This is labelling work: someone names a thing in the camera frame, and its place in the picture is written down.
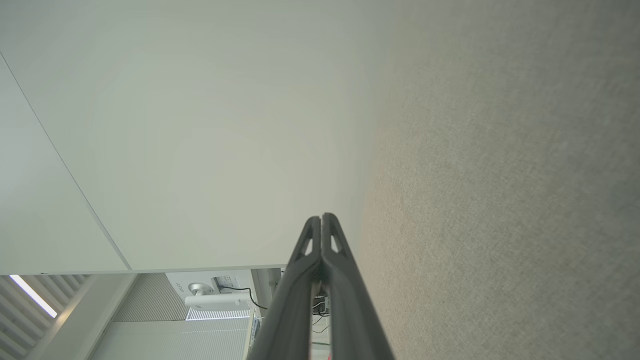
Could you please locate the long ceiling light strip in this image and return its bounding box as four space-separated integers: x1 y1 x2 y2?
10 274 58 319

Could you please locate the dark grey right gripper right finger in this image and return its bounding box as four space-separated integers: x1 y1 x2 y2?
321 212 396 360

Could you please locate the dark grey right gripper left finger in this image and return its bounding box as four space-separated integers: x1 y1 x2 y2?
248 215 323 360

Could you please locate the thin black device cable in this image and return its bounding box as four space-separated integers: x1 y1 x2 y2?
220 286 269 310

